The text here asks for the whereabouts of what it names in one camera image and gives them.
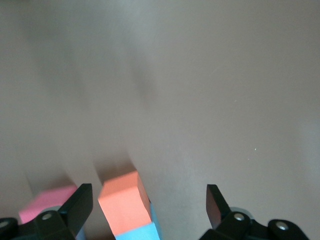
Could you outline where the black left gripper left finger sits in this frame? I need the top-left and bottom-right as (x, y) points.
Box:
(18, 183), (94, 240)

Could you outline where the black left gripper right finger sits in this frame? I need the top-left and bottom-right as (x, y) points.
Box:
(199, 184), (268, 240)

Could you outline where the crimson foam cube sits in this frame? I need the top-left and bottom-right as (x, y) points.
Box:
(18, 184), (78, 225)

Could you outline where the orange foam cube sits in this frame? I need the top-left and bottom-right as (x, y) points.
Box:
(97, 170), (152, 237)

